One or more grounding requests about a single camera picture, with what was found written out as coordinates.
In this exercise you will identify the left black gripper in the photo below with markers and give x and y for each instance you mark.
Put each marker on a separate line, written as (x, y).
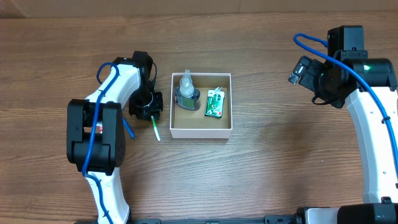
(147, 112)

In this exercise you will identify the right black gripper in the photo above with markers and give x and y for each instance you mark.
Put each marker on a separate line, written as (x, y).
(314, 71)

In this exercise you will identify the green white toothbrush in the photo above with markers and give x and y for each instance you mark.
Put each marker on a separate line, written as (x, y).
(156, 131)

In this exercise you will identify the purple soap pump bottle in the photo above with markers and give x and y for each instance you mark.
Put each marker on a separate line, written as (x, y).
(187, 96)

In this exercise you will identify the green Dettol soap packet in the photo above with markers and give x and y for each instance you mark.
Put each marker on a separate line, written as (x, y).
(215, 102)

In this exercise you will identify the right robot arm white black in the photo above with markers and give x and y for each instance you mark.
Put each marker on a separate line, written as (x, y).
(367, 87)

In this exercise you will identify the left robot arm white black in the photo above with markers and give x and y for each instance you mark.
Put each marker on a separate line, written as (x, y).
(96, 130)

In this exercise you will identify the blue toothbrush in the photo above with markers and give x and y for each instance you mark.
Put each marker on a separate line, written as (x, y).
(128, 128)

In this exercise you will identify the white cardboard box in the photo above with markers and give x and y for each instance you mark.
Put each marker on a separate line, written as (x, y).
(188, 124)

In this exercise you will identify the black base frame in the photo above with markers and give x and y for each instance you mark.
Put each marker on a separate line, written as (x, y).
(214, 219)

